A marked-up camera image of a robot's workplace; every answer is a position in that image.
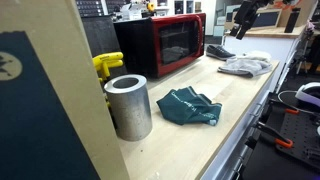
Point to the large cardboard box foreground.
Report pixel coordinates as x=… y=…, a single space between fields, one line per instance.
x=54 y=122

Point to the white side cabinet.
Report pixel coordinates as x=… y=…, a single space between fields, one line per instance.
x=280 y=45

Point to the black perforated board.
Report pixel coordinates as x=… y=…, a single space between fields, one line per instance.
x=302 y=131

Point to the green folded cloth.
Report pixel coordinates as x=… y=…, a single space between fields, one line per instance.
x=184 y=106

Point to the cardboard box with dark panel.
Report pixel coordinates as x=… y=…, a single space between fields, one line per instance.
x=267 y=18

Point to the white VR headset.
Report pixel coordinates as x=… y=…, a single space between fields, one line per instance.
x=310 y=93

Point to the dark grey Keds shoe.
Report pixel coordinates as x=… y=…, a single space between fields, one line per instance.
x=218 y=52

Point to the yellow clamp tool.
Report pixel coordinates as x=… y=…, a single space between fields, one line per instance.
x=104 y=62

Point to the red black microwave body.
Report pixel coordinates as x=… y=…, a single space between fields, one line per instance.
x=136 y=42

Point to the orange handled black clamp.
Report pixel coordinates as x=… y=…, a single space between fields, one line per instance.
x=274 y=135

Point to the red microwave door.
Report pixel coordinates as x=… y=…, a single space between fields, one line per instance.
x=178 y=41

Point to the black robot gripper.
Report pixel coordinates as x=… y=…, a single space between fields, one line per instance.
x=246 y=16

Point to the grey crumpled cloth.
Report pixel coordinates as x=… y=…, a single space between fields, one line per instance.
x=249 y=64

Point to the aluminium metal cylinder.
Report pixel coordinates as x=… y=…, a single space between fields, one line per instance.
x=130 y=106

